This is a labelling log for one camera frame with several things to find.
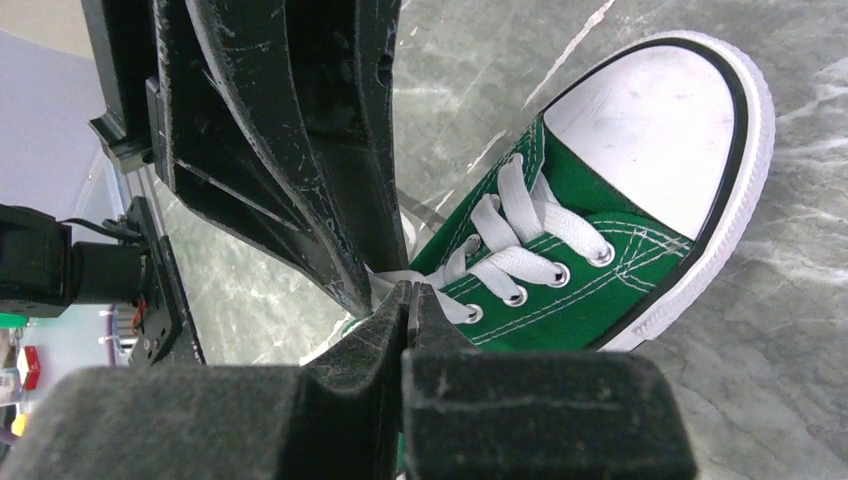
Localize white shoelace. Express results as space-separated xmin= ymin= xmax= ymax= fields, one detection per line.
xmin=369 ymin=154 xmax=615 ymax=324

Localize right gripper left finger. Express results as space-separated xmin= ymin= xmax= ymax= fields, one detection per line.
xmin=1 ymin=282 xmax=411 ymax=479

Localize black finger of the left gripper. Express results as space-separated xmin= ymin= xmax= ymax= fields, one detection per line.
xmin=285 ymin=1 xmax=408 ymax=272

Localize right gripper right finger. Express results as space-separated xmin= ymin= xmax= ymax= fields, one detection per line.
xmin=405 ymin=283 xmax=696 ymax=479

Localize green canvas sneaker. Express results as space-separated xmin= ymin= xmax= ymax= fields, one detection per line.
xmin=406 ymin=30 xmax=776 ymax=351

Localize aluminium frame rail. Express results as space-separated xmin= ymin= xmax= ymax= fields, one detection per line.
xmin=121 ymin=165 xmax=163 ymax=223

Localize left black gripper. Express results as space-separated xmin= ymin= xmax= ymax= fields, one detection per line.
xmin=81 ymin=0 xmax=371 ymax=315

